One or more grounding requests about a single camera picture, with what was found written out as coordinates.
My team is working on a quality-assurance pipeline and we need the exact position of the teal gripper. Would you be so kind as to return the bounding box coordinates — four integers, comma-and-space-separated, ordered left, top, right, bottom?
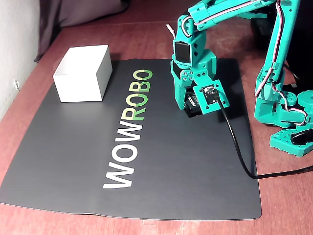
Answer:
170, 48, 218, 111

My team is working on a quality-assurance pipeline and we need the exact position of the small black battery pack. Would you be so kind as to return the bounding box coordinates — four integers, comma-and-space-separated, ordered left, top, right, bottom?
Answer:
184, 90, 205, 118

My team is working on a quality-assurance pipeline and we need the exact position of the white cardboard box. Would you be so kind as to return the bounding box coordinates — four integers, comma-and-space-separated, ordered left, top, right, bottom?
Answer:
52, 44, 113, 103

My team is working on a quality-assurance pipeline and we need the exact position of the black WOWROBO printed mat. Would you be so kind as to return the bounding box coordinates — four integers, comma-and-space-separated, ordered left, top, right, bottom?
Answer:
0, 58, 262, 220

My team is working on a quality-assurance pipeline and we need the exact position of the black table clamp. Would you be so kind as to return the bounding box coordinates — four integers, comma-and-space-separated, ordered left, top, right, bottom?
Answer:
291, 131, 313, 145

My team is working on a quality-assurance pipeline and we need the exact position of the grey curtain cloth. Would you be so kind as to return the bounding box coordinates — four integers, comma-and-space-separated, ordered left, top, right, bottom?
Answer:
34, 0, 133, 63

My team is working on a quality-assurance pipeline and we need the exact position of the teal framed wrist camera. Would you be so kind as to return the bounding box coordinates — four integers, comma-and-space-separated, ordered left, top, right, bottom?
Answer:
192, 80, 230, 115

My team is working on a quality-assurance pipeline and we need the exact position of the black camera cable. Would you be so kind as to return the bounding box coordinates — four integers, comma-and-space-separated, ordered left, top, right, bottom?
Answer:
216, 99, 313, 180

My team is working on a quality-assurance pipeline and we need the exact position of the teal robot base plate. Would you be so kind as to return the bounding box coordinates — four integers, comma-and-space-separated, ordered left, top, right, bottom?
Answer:
269, 129, 313, 157

